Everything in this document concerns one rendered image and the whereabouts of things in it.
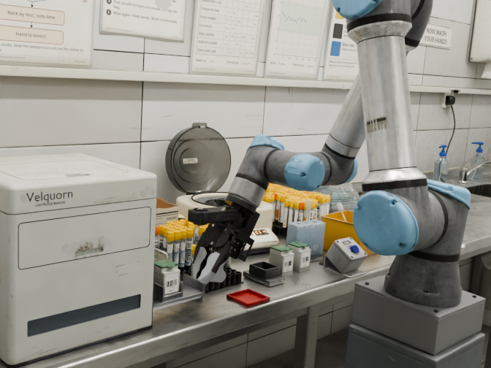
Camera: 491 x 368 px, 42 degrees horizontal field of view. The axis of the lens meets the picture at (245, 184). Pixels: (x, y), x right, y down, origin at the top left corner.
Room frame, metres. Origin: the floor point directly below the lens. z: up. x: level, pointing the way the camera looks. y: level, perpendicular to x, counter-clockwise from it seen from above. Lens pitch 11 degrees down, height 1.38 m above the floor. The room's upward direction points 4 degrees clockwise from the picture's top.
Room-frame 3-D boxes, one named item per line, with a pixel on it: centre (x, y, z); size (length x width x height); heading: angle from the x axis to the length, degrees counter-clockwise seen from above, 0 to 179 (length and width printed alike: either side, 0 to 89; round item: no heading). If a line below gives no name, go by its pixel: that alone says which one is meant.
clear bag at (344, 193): (2.37, -0.34, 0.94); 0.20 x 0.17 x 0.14; 118
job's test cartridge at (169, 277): (1.21, 0.15, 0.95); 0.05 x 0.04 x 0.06; 45
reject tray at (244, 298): (1.32, -0.02, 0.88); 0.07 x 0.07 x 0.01; 45
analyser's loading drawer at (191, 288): (1.19, 0.16, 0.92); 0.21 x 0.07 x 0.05; 135
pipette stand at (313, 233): (1.65, -0.17, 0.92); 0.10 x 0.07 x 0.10; 127
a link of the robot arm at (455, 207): (1.21, -0.37, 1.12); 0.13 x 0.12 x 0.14; 135
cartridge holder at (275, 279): (1.45, -0.06, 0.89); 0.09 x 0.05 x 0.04; 45
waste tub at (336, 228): (1.76, -0.31, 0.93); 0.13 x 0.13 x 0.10; 50
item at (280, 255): (1.51, -0.10, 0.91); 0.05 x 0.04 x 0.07; 45
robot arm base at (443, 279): (1.22, -0.37, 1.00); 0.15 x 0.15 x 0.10
